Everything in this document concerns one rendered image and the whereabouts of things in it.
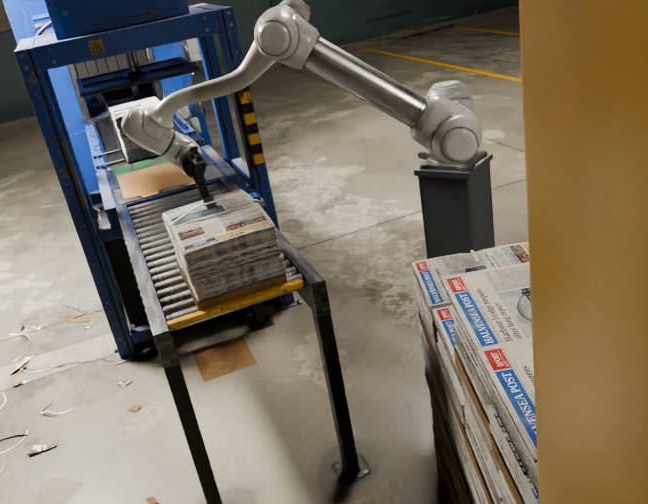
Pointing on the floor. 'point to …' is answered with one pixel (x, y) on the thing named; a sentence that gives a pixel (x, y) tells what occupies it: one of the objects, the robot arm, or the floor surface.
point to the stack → (430, 311)
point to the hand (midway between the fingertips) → (205, 184)
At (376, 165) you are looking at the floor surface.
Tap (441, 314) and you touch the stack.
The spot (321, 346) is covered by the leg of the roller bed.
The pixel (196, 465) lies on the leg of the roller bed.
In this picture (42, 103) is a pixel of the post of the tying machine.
